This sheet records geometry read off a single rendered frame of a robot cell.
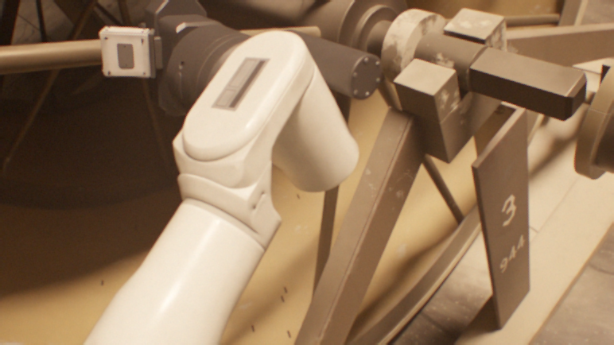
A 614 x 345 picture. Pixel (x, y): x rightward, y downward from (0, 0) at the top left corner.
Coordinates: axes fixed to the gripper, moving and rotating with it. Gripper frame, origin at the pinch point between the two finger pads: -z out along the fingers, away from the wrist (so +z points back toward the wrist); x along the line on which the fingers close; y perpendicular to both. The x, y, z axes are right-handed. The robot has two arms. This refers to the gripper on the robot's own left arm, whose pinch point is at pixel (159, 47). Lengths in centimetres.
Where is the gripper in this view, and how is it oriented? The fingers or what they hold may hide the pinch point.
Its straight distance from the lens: 54.1
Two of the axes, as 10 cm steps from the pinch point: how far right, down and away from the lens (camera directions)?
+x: 0.9, -8.9, -4.5
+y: -7.6, 2.4, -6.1
